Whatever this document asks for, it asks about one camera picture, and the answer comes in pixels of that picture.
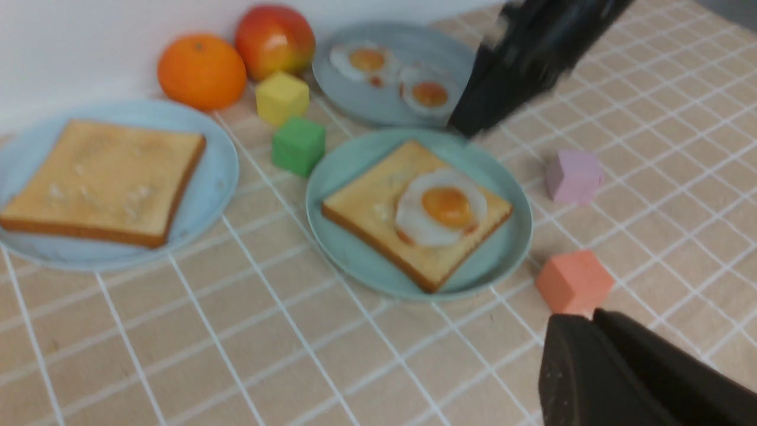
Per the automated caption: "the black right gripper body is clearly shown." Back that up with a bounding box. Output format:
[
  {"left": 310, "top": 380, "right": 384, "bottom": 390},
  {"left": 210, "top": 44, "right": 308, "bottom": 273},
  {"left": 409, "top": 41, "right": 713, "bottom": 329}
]
[{"left": 447, "top": 1, "right": 632, "bottom": 138}]

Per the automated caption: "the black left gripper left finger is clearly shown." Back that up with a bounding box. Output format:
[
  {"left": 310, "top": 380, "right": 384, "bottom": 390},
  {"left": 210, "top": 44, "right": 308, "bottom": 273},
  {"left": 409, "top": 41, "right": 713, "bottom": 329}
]
[{"left": 538, "top": 314, "right": 680, "bottom": 425}]

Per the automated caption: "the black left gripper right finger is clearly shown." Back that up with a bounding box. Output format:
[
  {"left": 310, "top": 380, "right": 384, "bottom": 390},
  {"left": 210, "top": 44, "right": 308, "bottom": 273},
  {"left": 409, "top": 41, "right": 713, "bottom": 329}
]
[{"left": 594, "top": 308, "right": 756, "bottom": 425}]

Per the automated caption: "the fried egg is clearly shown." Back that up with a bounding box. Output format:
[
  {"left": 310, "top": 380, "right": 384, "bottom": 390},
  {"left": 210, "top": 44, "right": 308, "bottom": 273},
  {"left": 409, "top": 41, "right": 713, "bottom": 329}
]
[
  {"left": 394, "top": 168, "right": 489, "bottom": 247},
  {"left": 329, "top": 41, "right": 401, "bottom": 88},
  {"left": 398, "top": 62, "right": 462, "bottom": 119}
]

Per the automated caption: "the orange foam cube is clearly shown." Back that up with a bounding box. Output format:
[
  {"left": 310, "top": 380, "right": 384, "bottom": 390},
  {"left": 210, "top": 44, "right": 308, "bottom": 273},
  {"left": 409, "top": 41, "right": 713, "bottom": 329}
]
[{"left": 535, "top": 249, "right": 616, "bottom": 315}]

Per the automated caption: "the pink foam cube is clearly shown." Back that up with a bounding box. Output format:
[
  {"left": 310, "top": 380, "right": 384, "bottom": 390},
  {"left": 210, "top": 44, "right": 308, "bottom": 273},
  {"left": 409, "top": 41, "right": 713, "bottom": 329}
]
[{"left": 545, "top": 149, "right": 604, "bottom": 205}]

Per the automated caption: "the grey plate with eggs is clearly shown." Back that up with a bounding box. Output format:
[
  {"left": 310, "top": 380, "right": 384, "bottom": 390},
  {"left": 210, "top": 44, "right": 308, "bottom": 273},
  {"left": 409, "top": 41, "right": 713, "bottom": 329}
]
[{"left": 312, "top": 21, "right": 475, "bottom": 128}]

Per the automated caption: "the green centre plate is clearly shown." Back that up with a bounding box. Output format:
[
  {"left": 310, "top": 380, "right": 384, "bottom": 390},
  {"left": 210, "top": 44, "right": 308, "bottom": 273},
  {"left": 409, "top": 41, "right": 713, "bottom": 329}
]
[{"left": 306, "top": 128, "right": 533, "bottom": 301}]

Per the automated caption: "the green foam cube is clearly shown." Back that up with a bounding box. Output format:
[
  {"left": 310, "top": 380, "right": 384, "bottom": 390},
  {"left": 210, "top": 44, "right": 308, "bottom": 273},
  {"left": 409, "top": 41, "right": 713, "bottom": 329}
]
[{"left": 272, "top": 117, "right": 325, "bottom": 179}]

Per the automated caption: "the yellow foam cube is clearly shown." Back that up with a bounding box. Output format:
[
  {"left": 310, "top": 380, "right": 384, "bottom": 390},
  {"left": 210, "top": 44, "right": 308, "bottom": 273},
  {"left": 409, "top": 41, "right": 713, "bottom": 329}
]
[{"left": 254, "top": 71, "right": 310, "bottom": 127}]

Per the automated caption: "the red yellow apple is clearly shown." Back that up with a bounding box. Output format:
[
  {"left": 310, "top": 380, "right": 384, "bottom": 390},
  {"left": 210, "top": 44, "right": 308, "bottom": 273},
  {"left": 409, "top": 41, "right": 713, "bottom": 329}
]
[{"left": 234, "top": 3, "right": 316, "bottom": 82}]

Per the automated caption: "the orange fruit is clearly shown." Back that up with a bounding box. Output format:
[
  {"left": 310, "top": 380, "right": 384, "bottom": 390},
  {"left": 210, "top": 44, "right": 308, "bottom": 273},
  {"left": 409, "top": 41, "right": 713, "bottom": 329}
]
[{"left": 157, "top": 33, "right": 248, "bottom": 111}]

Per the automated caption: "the light blue left plate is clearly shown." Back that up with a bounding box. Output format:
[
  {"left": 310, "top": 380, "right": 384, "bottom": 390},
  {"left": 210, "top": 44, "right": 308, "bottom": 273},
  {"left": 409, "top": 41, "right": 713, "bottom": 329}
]
[{"left": 1, "top": 99, "right": 239, "bottom": 272}]

